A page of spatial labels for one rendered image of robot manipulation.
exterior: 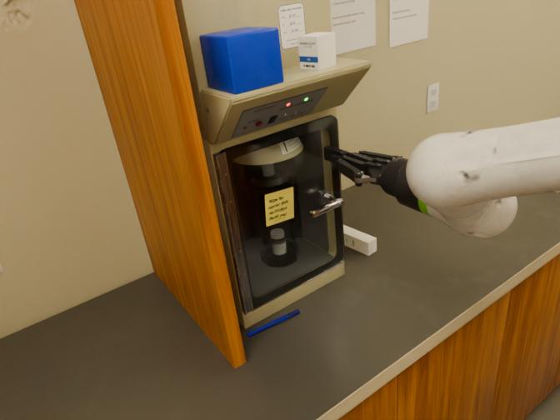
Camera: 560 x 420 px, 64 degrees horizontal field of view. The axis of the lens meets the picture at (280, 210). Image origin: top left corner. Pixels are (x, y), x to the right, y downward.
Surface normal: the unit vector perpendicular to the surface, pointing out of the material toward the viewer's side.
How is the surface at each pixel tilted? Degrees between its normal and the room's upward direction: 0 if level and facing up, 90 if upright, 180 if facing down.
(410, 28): 90
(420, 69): 90
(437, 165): 61
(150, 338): 0
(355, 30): 90
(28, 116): 90
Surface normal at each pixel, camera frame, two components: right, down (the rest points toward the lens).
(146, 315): -0.11, -0.88
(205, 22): 0.57, 0.33
